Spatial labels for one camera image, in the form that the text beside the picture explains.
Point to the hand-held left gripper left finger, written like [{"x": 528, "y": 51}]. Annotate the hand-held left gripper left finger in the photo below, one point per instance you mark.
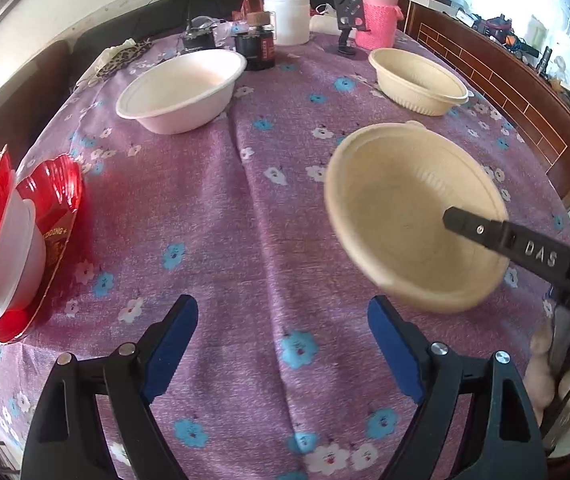
[{"x": 170, "y": 350}]

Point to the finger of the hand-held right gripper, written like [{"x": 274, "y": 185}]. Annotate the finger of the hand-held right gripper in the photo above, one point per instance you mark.
[{"x": 500, "y": 240}]

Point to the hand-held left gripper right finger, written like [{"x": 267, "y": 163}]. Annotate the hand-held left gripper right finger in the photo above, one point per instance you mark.
[{"x": 395, "y": 350}]

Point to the beige ribbed bowl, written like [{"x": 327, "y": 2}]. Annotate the beige ribbed bowl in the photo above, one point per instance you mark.
[
  {"x": 390, "y": 200},
  {"x": 415, "y": 77}
]

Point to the large white bowl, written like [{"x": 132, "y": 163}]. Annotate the large white bowl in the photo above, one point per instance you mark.
[{"x": 17, "y": 240}]

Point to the medium white bowl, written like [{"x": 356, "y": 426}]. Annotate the medium white bowl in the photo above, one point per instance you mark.
[{"x": 180, "y": 85}]

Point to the person's right hand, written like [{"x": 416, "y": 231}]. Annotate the person's right hand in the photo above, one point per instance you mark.
[{"x": 540, "y": 375}]

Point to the purple floral tablecloth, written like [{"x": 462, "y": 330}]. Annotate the purple floral tablecloth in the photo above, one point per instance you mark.
[{"x": 265, "y": 210}]

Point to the black flashlight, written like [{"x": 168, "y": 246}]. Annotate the black flashlight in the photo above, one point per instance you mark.
[{"x": 544, "y": 62}]

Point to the red and black tool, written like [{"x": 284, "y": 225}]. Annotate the red and black tool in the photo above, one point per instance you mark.
[{"x": 500, "y": 27}]

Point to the pink thermos with knit sleeve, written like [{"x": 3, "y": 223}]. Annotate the pink thermos with knit sleeve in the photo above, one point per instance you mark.
[{"x": 377, "y": 25}]

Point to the white flat box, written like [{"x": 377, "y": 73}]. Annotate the white flat box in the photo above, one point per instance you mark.
[{"x": 430, "y": 2}]

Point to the black phone stand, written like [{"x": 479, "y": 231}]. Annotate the black phone stand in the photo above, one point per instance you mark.
[{"x": 347, "y": 10}]

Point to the white tissue pack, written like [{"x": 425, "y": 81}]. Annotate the white tissue pack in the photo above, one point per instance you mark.
[{"x": 325, "y": 22}]

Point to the white plastic jar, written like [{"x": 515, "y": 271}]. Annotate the white plastic jar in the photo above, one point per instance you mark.
[{"x": 287, "y": 20}]

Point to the dark bottle with cork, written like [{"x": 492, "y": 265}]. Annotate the dark bottle with cork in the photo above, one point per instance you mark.
[{"x": 255, "y": 50}]

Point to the black sofa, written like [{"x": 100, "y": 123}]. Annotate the black sofa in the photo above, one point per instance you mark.
[{"x": 165, "y": 15}]

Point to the red plastic bag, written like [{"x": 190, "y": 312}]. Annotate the red plastic bag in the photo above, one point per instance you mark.
[{"x": 252, "y": 2}]

